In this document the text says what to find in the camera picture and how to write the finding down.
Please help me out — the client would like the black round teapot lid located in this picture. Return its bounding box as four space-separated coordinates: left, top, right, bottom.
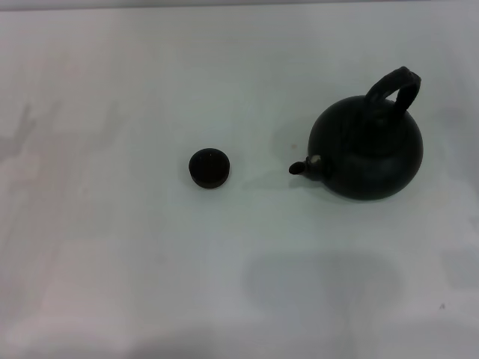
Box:
188 147 231 190

